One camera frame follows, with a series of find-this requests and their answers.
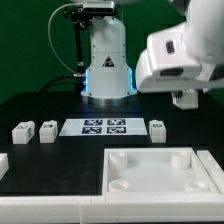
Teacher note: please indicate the paper sheet with tags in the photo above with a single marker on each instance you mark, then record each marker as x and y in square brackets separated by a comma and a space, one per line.
[104, 127]

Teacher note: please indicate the white square tabletop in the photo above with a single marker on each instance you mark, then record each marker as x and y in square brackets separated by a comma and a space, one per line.
[151, 171]

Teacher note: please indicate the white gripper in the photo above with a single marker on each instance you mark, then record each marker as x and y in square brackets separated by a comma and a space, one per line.
[164, 66]

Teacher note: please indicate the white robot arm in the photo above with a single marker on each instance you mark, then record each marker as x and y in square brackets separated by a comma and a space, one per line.
[109, 77]

